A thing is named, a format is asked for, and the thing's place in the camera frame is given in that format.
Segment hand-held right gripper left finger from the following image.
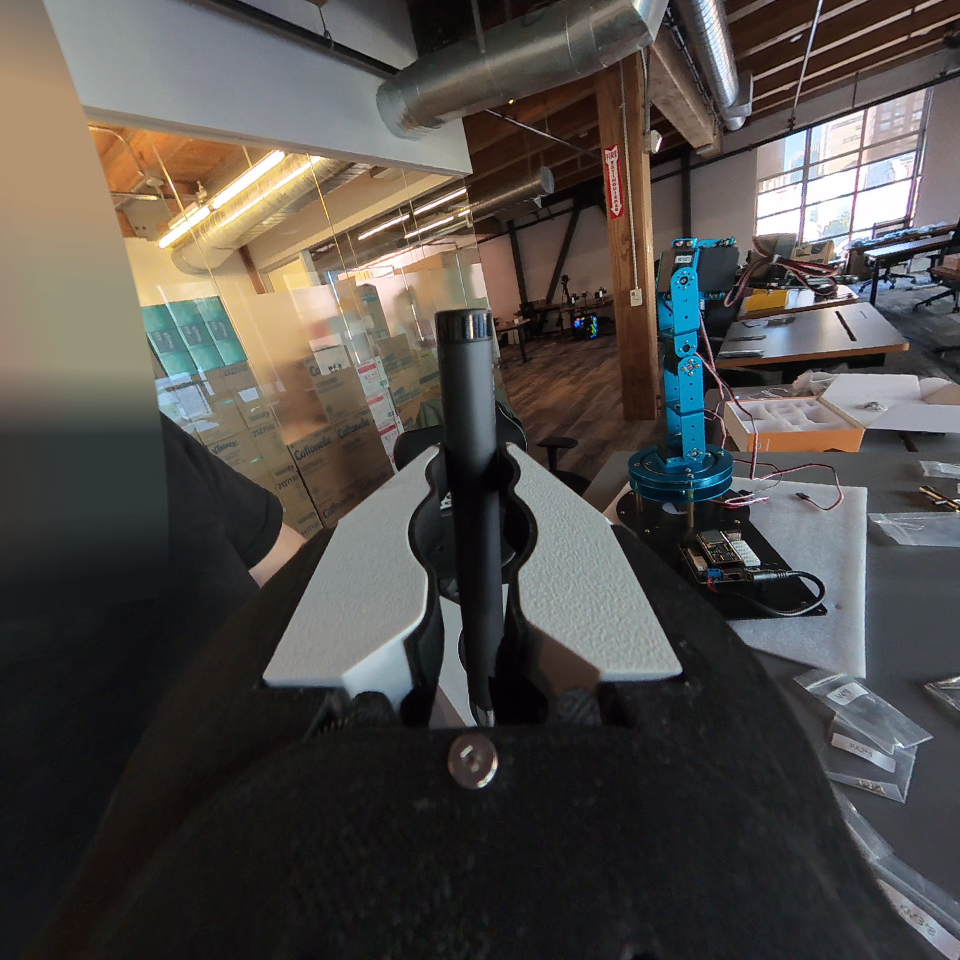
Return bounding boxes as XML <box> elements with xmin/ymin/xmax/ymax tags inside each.
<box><xmin>262</xmin><ymin>442</ymin><xmax>451</xmax><ymax>727</ymax></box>

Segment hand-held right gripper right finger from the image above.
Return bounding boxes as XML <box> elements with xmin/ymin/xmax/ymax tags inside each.
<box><xmin>498</xmin><ymin>441</ymin><xmax>684</xmax><ymax>725</ymax></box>

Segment black screwdriver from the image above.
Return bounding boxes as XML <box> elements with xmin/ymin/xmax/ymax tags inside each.
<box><xmin>435</xmin><ymin>309</ymin><xmax>505</xmax><ymax>727</ymax></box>

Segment person's left forearm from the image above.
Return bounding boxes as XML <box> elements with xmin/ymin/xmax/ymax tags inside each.
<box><xmin>249</xmin><ymin>519</ymin><xmax>310</xmax><ymax>590</ymax></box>

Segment dark grey desk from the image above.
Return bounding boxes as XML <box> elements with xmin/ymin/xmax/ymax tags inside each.
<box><xmin>585</xmin><ymin>442</ymin><xmax>960</xmax><ymax>901</ymax></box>

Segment grey desk with wood edge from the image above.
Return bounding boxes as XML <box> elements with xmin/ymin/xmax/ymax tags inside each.
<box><xmin>714</xmin><ymin>306</ymin><xmax>911</xmax><ymax>370</ymax></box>

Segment controller circuit board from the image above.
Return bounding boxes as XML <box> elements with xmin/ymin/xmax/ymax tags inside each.
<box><xmin>678</xmin><ymin>528</ymin><xmax>755</xmax><ymax>585</ymax></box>

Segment stack of cardboard boxes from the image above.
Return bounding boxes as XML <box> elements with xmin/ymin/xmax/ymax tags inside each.
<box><xmin>142</xmin><ymin>296</ymin><xmax>466</xmax><ymax>537</ymax></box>

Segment black office chair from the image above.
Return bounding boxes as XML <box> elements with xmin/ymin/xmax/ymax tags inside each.
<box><xmin>393</xmin><ymin>401</ymin><xmax>594</xmax><ymax>496</ymax></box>

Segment white foam sheet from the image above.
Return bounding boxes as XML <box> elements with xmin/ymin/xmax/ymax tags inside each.
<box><xmin>603</xmin><ymin>480</ymin><xmax>869</xmax><ymax>678</ymax></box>

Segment orange cardboard box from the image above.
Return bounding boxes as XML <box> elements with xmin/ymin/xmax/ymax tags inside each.
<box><xmin>723</xmin><ymin>396</ymin><xmax>867</xmax><ymax>454</ymax></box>

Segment pile of clear parts bags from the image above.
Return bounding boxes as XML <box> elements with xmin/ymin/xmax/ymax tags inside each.
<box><xmin>793</xmin><ymin>667</ymin><xmax>960</xmax><ymax>960</ymax></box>

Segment white cardboard box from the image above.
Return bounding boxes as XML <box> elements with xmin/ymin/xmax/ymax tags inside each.
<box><xmin>821</xmin><ymin>373</ymin><xmax>960</xmax><ymax>435</ymax></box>

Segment fluorescent ceiling light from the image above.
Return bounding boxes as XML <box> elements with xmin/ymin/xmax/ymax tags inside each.
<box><xmin>156</xmin><ymin>150</ymin><xmax>286</xmax><ymax>250</ymax></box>

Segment large window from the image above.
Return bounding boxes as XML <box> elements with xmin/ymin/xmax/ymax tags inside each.
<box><xmin>753</xmin><ymin>88</ymin><xmax>931</xmax><ymax>243</ymax></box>

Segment black power cable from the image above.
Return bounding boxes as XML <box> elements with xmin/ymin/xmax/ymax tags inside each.
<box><xmin>738</xmin><ymin>568</ymin><xmax>826</xmax><ymax>618</ymax></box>

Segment red servo wires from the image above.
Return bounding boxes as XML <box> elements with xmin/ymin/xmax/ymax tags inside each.
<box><xmin>701</xmin><ymin>258</ymin><xmax>845</xmax><ymax>513</ymax></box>

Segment wooden support post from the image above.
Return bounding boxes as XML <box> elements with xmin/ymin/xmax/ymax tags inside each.
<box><xmin>596</xmin><ymin>54</ymin><xmax>663</xmax><ymax>423</ymax></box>

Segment silver ventilation duct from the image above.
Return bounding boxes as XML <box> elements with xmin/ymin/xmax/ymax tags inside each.
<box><xmin>671</xmin><ymin>0</ymin><xmax>753</xmax><ymax>130</ymax></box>
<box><xmin>375</xmin><ymin>0</ymin><xmax>669</xmax><ymax>142</ymax></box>

